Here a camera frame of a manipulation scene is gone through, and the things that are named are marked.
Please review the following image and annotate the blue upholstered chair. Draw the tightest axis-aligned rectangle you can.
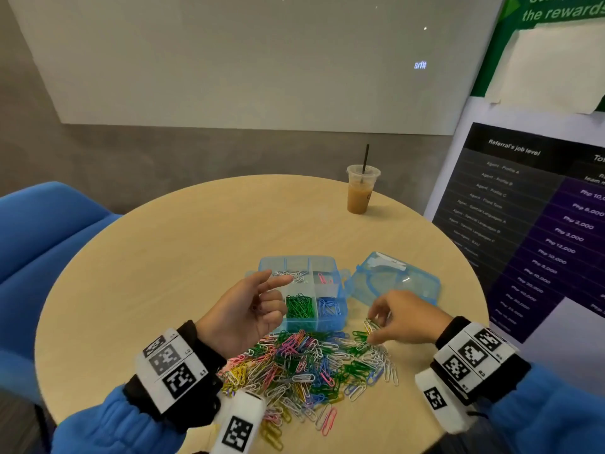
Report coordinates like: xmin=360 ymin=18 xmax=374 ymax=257
xmin=0 ymin=181 xmax=122 ymax=405

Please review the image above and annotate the pile of coloured paper clips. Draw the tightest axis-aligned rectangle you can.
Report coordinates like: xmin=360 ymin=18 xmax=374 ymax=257
xmin=216 ymin=319 xmax=400 ymax=452

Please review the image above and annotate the wrist marker band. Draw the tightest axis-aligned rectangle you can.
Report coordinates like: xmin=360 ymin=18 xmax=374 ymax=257
xmin=135 ymin=329 xmax=211 ymax=414
xmin=433 ymin=321 xmax=519 ymax=393

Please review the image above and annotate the blue compartment organizer box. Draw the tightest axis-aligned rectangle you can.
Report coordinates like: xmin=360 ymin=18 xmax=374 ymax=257
xmin=248 ymin=256 xmax=351 ymax=334

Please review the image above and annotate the round wooden table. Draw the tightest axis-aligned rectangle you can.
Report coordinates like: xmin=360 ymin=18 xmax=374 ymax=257
xmin=35 ymin=175 xmax=491 ymax=454

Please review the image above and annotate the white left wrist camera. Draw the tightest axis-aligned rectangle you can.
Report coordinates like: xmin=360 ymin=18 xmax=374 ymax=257
xmin=210 ymin=390 xmax=268 ymax=454

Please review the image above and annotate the person's right hand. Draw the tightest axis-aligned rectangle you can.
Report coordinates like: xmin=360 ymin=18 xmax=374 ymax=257
xmin=369 ymin=290 xmax=453 ymax=346

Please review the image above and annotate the person's left forearm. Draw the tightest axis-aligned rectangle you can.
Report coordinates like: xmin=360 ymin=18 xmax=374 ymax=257
xmin=52 ymin=320 xmax=228 ymax=454

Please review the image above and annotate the person's left hand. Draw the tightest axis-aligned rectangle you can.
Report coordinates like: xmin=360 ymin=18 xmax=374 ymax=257
xmin=195 ymin=270 xmax=294 ymax=360

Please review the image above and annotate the bunch of green paper clips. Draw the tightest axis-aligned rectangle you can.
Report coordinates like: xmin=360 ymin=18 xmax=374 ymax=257
xmin=286 ymin=294 xmax=318 ymax=322

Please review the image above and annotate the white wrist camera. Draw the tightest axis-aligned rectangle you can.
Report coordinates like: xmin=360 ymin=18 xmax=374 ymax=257
xmin=414 ymin=366 xmax=474 ymax=435
xmin=210 ymin=390 xmax=268 ymax=454

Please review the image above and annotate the iced coffee plastic cup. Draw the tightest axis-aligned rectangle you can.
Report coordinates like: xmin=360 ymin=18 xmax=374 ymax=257
xmin=346 ymin=164 xmax=381 ymax=216

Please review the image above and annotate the left wrist marker band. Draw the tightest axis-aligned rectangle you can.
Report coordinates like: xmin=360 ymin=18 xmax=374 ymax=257
xmin=135 ymin=329 xmax=211 ymax=414

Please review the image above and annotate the white wall board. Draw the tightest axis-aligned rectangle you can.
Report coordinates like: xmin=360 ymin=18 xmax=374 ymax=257
xmin=8 ymin=0 xmax=507 ymax=136

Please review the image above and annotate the bunch of blue paper clips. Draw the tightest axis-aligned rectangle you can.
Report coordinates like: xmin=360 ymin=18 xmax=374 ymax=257
xmin=318 ymin=298 xmax=343 ymax=320

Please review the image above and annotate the right wrist marker band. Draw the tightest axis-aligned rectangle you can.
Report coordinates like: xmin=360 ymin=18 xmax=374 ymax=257
xmin=433 ymin=321 xmax=519 ymax=393

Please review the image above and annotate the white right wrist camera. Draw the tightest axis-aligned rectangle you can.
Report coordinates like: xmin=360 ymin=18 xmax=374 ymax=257
xmin=414 ymin=366 xmax=474 ymax=435

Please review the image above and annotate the blue transparent box lid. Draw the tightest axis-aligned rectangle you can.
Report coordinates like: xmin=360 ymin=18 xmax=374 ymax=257
xmin=346 ymin=251 xmax=442 ymax=308

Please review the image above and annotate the standing poster banner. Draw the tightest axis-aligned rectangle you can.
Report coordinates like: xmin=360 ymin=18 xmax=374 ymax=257
xmin=423 ymin=0 xmax=605 ymax=441

